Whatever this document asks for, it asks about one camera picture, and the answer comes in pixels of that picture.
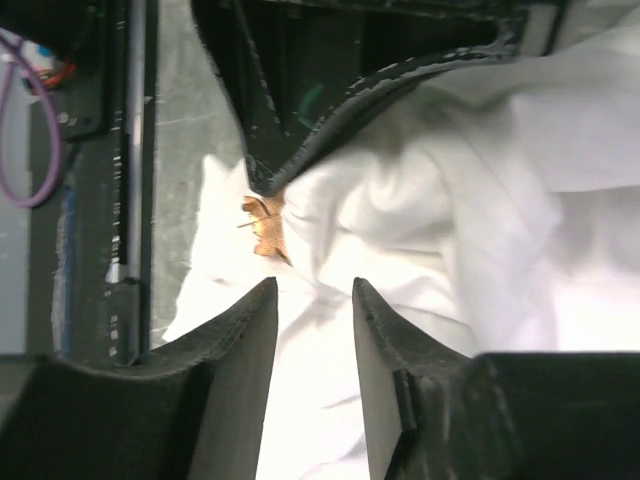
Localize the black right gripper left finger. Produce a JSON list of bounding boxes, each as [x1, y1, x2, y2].
[[1, 278, 278, 479]]

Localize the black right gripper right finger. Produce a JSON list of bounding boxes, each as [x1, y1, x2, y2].
[[352, 278, 639, 480]]

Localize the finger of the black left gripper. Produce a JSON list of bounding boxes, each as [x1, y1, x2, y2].
[[267, 1, 528, 195], [190, 1, 280, 193]]

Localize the white garment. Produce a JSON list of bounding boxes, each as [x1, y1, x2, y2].
[[164, 1, 639, 479]]

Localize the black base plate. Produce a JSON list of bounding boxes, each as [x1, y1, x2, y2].
[[26, 1, 159, 369]]

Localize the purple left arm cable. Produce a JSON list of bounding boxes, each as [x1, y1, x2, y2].
[[0, 29, 64, 209]]

